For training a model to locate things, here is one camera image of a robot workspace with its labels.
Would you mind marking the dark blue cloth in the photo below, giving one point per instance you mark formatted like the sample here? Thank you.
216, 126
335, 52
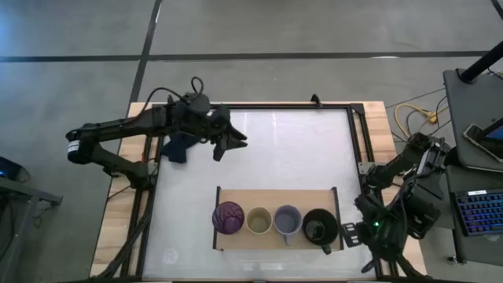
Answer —
177, 151

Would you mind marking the dark grey cart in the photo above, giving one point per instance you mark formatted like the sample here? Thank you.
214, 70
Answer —
15, 204

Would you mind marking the black mug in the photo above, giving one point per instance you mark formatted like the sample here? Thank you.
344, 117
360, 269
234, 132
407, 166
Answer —
320, 232

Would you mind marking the backlit laptop keyboard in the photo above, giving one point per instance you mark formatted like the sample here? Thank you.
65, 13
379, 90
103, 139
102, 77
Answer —
481, 212

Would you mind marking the tablet with blue screen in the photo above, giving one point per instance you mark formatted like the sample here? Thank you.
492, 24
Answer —
496, 133

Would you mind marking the wooden shelf with black ends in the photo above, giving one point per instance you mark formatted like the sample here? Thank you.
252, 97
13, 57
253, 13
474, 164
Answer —
275, 198

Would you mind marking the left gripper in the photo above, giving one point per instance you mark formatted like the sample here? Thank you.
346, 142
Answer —
200, 118

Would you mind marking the smartphone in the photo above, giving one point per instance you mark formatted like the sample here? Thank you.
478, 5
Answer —
479, 143

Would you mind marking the lavender grey mug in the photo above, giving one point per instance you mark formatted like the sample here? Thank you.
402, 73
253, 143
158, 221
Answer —
287, 222

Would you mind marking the black frame clip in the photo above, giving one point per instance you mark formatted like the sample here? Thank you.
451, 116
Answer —
315, 101

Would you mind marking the beige cup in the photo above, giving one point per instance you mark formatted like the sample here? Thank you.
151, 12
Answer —
258, 222

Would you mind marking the white work surface sheet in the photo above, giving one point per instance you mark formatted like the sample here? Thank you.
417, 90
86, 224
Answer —
294, 157

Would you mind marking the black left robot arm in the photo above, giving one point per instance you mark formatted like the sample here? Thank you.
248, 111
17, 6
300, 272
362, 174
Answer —
118, 127

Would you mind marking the black aluminium table frame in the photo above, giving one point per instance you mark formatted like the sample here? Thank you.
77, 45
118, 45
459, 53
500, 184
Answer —
146, 243

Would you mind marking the grey side desk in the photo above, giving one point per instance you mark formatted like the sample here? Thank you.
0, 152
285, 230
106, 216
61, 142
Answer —
471, 102

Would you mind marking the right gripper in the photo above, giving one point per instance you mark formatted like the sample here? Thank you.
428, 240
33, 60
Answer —
373, 232

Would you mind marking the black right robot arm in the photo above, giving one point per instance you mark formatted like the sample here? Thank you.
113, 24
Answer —
397, 165

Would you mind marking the black diagonal pole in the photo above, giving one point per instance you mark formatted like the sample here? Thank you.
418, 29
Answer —
481, 65

